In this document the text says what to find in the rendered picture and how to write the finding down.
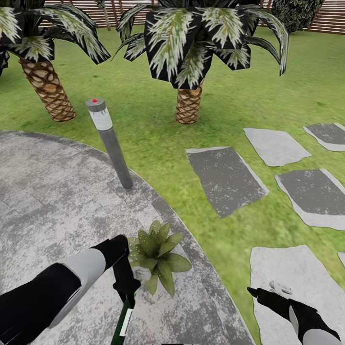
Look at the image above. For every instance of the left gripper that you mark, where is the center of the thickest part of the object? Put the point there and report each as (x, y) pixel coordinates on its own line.
(126, 285)

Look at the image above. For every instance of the insectifuge atomizer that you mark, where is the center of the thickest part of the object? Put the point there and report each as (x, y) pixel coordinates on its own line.
(123, 324)

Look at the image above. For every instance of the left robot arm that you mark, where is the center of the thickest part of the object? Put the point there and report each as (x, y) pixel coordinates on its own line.
(48, 297)

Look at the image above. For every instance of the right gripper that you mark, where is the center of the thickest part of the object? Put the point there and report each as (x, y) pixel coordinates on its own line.
(266, 298)

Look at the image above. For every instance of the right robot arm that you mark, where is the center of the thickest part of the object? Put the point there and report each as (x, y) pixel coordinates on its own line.
(308, 325)

